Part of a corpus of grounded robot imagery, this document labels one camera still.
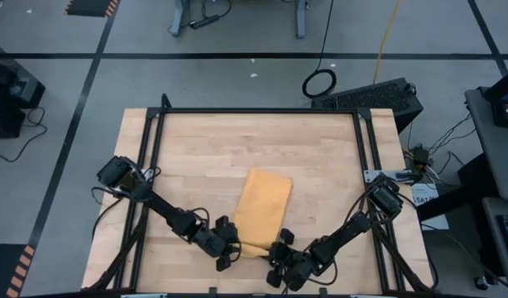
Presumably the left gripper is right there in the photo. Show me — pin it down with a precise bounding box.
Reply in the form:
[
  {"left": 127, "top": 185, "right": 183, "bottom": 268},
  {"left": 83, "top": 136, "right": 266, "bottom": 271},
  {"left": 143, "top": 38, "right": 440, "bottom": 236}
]
[{"left": 194, "top": 214, "right": 243, "bottom": 273}]

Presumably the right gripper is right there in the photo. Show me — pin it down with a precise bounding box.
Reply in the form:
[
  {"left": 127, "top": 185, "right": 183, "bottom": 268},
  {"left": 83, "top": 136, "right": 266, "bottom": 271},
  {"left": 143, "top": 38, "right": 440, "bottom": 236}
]
[{"left": 265, "top": 228, "right": 319, "bottom": 292}]

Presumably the yellow waffle-weave towel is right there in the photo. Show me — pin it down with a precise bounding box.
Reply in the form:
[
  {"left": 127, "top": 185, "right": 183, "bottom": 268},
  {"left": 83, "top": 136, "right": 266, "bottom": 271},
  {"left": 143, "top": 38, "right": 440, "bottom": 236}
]
[{"left": 232, "top": 166, "right": 295, "bottom": 259}]

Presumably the white paper sheet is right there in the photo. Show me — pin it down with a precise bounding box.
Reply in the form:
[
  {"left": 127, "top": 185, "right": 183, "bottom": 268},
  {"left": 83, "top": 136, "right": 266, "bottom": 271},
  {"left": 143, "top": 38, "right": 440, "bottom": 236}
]
[{"left": 410, "top": 181, "right": 450, "bottom": 231}]

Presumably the black power adapter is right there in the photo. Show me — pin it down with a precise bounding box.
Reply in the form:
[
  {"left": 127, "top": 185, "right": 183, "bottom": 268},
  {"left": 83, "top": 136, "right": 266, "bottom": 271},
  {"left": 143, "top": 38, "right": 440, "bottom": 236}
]
[{"left": 410, "top": 147, "right": 431, "bottom": 166}]

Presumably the black desk base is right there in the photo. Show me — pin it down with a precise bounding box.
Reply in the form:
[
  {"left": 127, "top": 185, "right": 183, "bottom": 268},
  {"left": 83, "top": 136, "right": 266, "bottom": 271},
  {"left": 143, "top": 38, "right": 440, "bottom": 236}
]
[{"left": 417, "top": 152, "right": 486, "bottom": 223}]

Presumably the black computer tower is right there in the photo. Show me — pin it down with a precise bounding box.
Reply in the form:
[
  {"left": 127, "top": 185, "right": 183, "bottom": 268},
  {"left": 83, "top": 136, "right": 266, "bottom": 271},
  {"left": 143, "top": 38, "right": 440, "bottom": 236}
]
[{"left": 310, "top": 77, "right": 425, "bottom": 134}]

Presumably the grey desk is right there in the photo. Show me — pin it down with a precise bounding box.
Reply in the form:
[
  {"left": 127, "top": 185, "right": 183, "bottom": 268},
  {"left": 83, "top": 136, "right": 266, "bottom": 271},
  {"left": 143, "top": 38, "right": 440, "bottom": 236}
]
[
  {"left": 481, "top": 196, "right": 508, "bottom": 291},
  {"left": 464, "top": 85, "right": 508, "bottom": 202}
]

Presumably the black hazard-striped mat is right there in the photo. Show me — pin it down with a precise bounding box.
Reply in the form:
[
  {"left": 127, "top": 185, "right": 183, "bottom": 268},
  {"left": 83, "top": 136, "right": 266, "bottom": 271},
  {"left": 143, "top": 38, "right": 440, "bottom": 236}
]
[
  {"left": 0, "top": 243, "right": 36, "bottom": 298},
  {"left": 63, "top": 0, "right": 121, "bottom": 18}
]

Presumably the black power strip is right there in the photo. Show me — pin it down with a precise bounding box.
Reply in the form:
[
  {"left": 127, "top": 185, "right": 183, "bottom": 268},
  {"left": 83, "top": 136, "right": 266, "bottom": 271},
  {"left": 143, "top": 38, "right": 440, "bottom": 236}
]
[{"left": 189, "top": 14, "right": 221, "bottom": 31}]

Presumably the grey desk leg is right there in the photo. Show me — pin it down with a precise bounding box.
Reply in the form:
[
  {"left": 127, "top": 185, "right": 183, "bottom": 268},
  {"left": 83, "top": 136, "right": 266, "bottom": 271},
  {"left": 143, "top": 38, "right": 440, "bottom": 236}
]
[
  {"left": 295, "top": 0, "right": 309, "bottom": 40},
  {"left": 169, "top": 0, "right": 189, "bottom": 37}
]

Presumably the black equipment case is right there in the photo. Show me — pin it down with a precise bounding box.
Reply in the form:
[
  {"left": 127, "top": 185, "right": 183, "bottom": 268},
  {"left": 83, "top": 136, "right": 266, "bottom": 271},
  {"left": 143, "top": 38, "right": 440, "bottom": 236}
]
[{"left": 0, "top": 39, "right": 47, "bottom": 140}]

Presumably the dark screen device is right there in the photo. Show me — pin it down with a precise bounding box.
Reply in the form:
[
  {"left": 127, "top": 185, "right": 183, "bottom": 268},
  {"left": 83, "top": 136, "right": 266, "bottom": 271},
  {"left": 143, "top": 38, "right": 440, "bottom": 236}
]
[{"left": 484, "top": 65, "right": 508, "bottom": 130}]

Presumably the black aluminium table frame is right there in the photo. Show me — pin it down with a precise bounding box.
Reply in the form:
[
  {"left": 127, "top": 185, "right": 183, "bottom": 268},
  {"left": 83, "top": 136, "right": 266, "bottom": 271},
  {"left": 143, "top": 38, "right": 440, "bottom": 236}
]
[{"left": 88, "top": 93, "right": 437, "bottom": 298}]

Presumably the thick black cable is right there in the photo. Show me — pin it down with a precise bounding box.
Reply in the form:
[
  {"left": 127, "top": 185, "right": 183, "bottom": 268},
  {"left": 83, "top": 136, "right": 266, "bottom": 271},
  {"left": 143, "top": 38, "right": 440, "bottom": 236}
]
[{"left": 301, "top": 0, "right": 338, "bottom": 99}]

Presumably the black floor cable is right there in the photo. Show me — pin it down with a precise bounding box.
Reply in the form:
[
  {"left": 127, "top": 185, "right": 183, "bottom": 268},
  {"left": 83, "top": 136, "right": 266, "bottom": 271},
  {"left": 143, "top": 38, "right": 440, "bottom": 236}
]
[{"left": 0, "top": 106, "right": 48, "bottom": 163}]

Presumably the long yellow cable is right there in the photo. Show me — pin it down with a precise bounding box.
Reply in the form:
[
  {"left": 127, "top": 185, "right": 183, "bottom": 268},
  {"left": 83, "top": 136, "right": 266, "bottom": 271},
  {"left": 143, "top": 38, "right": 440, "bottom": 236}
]
[{"left": 372, "top": 0, "right": 402, "bottom": 86}]

